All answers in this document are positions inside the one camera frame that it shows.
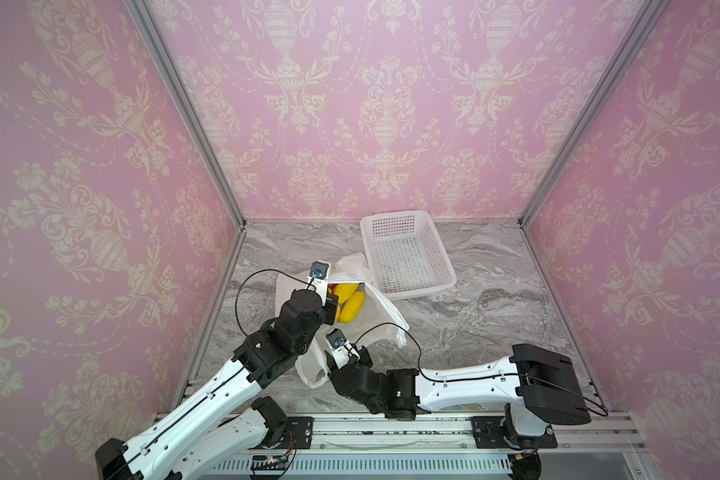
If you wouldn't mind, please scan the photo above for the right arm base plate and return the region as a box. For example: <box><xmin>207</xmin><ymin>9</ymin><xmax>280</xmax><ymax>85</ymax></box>
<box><xmin>470</xmin><ymin>416</ymin><xmax>558</xmax><ymax>451</ymax></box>

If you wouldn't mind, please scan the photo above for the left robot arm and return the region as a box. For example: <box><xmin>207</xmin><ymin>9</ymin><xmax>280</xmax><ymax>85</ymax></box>
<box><xmin>95</xmin><ymin>289</ymin><xmax>338</xmax><ymax>479</ymax></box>

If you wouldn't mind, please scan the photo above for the right aluminium corner post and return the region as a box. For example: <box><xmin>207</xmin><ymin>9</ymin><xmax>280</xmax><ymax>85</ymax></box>
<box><xmin>518</xmin><ymin>0</ymin><xmax>669</xmax><ymax>233</ymax></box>

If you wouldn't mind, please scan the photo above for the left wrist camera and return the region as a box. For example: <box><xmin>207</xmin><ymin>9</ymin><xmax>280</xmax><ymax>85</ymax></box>
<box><xmin>308</xmin><ymin>261</ymin><xmax>330</xmax><ymax>302</ymax></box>

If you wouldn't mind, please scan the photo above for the white perforated plastic basket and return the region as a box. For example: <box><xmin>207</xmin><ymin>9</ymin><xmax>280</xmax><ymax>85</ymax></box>
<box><xmin>360</xmin><ymin>210</ymin><xmax>457</xmax><ymax>300</ymax></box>

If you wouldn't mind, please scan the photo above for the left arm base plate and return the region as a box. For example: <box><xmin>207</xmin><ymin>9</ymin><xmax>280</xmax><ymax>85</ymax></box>
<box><xmin>274</xmin><ymin>416</ymin><xmax>314</xmax><ymax>450</ymax></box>

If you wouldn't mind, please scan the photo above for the yellow toy pear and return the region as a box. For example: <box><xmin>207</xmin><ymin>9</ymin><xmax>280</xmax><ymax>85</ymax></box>
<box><xmin>331</xmin><ymin>283</ymin><xmax>360</xmax><ymax>305</ymax></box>

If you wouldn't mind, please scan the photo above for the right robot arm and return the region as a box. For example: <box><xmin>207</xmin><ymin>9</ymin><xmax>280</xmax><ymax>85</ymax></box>
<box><xmin>326</xmin><ymin>343</ymin><xmax>591</xmax><ymax>449</ymax></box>

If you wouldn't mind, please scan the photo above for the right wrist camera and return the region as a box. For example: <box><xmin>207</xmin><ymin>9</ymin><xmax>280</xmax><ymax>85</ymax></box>
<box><xmin>326</xmin><ymin>328</ymin><xmax>360</xmax><ymax>372</ymax></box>

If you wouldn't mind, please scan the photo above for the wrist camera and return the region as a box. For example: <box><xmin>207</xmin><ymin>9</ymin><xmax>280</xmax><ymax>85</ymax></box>
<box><xmin>326</xmin><ymin>328</ymin><xmax>360</xmax><ymax>372</ymax></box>
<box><xmin>308</xmin><ymin>261</ymin><xmax>330</xmax><ymax>302</ymax></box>

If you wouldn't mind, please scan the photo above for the long yellow toy fruit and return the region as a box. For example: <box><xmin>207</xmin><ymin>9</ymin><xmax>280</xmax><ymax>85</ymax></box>
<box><xmin>338</xmin><ymin>290</ymin><xmax>365</xmax><ymax>323</ymax></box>

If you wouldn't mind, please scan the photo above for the white vented control box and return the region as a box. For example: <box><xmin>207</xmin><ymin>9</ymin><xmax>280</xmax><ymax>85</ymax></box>
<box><xmin>203</xmin><ymin>451</ymin><xmax>512</xmax><ymax>479</ymax></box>

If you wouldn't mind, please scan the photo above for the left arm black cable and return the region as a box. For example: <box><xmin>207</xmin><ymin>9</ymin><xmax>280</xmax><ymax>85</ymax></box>
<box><xmin>233</xmin><ymin>268</ymin><xmax>313</xmax><ymax>340</ymax></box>

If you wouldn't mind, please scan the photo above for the aluminium front rail frame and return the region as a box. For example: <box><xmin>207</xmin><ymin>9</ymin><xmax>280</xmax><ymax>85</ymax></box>
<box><xmin>137</xmin><ymin>410</ymin><xmax>652</xmax><ymax>480</ymax></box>

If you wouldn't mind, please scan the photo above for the aluminium corner post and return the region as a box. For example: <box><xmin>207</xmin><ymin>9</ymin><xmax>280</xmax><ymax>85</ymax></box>
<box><xmin>124</xmin><ymin>0</ymin><xmax>246</xmax><ymax>231</ymax></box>
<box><xmin>518</xmin><ymin>0</ymin><xmax>669</xmax><ymax>233</ymax></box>

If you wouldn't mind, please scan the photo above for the white plastic bag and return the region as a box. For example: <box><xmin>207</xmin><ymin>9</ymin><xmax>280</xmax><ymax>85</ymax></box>
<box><xmin>295</xmin><ymin>253</ymin><xmax>409</xmax><ymax>389</ymax></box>

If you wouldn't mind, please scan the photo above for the left aluminium corner post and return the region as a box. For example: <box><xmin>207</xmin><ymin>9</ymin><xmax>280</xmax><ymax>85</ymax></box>
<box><xmin>124</xmin><ymin>0</ymin><xmax>246</xmax><ymax>231</ymax></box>

